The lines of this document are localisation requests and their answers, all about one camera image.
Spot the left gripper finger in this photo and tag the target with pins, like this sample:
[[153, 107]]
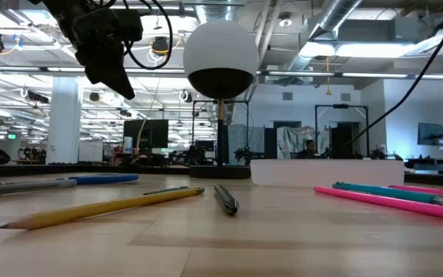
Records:
[[112, 77]]

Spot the blue marker pen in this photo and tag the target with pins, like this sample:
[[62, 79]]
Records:
[[104, 179]]

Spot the dark green mechanical pencil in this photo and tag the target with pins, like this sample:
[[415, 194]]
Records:
[[165, 190]]

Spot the yellow wooden pencil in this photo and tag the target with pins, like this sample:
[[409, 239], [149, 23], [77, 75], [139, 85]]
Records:
[[102, 208]]

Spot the grey pen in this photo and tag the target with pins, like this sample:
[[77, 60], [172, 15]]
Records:
[[21, 187]]

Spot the glossy black pen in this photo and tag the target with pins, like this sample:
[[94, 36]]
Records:
[[227, 202]]

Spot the clear pencil box orange lid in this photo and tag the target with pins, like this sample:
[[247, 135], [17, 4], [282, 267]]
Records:
[[325, 173]]

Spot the pink pencil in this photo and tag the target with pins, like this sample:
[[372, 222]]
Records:
[[383, 202]]

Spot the turquoise blue pen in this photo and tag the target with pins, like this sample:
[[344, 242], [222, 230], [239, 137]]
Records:
[[390, 192]]

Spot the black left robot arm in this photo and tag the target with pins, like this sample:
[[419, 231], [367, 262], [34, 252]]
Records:
[[64, 7]]

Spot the white pillar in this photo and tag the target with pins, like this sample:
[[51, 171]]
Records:
[[64, 123]]

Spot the black monitor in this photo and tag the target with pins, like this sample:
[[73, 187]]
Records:
[[146, 134]]

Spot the white canister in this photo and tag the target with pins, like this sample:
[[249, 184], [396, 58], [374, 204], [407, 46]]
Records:
[[127, 145]]

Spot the white globe lamp black base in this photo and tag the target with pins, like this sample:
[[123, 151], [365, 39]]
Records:
[[221, 46]]

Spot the green exit sign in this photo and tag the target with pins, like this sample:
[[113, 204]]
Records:
[[12, 136]]

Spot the grey cover sheet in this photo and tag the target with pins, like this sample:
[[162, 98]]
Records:
[[294, 140]]

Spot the person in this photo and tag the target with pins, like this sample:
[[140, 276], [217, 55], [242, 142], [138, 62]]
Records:
[[310, 150]]

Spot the black metal frame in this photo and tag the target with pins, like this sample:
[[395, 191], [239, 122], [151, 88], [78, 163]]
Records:
[[316, 127]]

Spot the wall screen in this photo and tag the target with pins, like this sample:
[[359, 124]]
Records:
[[432, 134]]

